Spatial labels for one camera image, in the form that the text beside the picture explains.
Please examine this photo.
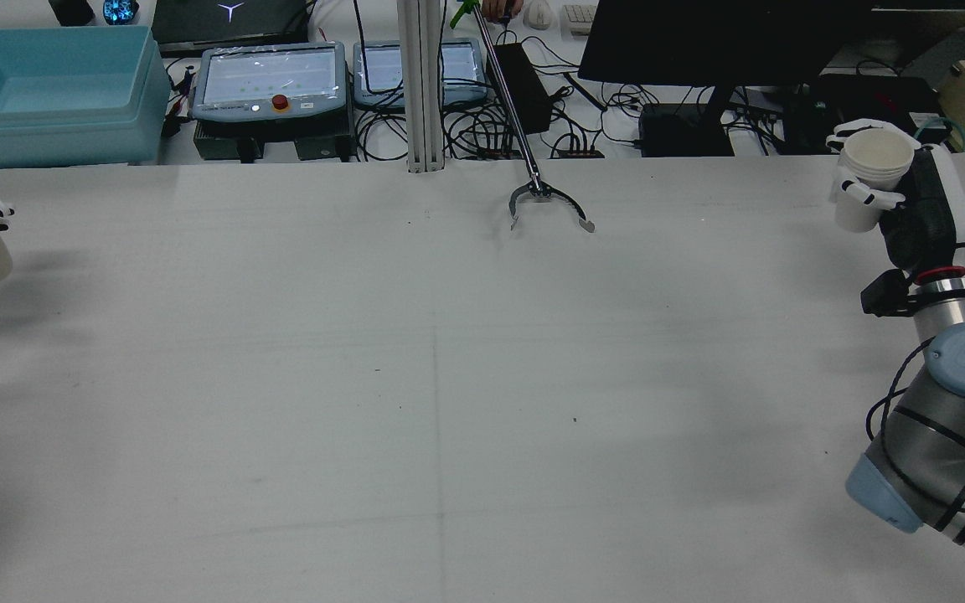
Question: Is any black Huawei monitor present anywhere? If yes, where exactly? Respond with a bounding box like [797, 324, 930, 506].
[577, 0, 875, 158]

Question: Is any black equipment case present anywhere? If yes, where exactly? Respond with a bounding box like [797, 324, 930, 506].
[784, 75, 942, 156]

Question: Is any teach pendant with red button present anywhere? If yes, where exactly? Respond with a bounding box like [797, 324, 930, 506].
[353, 40, 489, 111]
[191, 42, 351, 125]

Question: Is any reacher grabber with green handle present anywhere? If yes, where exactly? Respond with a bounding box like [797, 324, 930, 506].
[449, 0, 596, 234]

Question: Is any aluminium profile post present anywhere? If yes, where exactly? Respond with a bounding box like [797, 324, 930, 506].
[397, 0, 447, 174]

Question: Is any black laptop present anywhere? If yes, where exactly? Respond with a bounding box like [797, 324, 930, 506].
[152, 0, 312, 58]

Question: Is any black flat box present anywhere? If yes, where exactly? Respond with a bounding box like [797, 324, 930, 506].
[640, 105, 711, 158]

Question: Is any grey metal box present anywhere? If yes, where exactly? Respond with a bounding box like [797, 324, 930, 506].
[194, 121, 263, 162]
[294, 130, 356, 162]

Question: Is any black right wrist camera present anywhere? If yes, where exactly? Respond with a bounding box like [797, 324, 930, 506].
[861, 268, 916, 317]

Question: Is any black power adapter brick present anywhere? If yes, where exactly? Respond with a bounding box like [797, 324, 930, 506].
[491, 42, 552, 135]

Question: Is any light blue plastic bin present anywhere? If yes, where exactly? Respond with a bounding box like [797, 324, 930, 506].
[0, 25, 172, 168]

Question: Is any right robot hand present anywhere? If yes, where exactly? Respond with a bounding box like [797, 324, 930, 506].
[826, 119, 965, 271]

